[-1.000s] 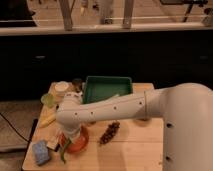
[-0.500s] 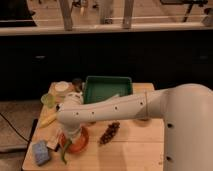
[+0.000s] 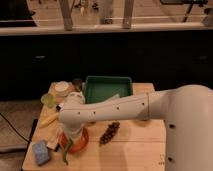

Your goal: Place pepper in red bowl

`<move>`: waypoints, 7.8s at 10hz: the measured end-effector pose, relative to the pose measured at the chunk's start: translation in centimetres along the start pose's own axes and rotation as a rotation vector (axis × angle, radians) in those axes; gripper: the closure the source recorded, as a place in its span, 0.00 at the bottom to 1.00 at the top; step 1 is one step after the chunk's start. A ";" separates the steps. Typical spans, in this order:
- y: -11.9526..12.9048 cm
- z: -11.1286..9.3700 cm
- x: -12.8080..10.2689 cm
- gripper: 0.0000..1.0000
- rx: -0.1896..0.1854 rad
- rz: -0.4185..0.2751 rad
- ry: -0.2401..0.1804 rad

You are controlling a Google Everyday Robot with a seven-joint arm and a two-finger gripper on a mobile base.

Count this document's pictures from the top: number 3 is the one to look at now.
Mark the green pepper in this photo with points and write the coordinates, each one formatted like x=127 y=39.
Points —
x=66 y=149

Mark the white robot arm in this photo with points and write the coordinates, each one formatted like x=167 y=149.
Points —
x=187 y=112

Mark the white round bowl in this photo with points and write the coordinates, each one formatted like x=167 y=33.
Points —
x=62 y=88

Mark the red bowl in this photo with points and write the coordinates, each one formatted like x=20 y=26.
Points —
x=78 y=144

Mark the green rectangular tray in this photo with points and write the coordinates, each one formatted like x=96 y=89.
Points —
x=100 y=88

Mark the grey folded cloth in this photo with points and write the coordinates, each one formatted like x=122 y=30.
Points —
x=116 y=96

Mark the brown grape bunch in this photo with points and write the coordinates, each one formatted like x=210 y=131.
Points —
x=109 y=133

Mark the green plastic cup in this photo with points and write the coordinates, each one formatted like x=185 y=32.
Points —
x=48 y=100

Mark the white black spatula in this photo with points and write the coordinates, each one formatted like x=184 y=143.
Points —
x=53 y=142

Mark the blue sponge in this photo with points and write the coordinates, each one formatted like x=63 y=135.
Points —
x=40 y=152

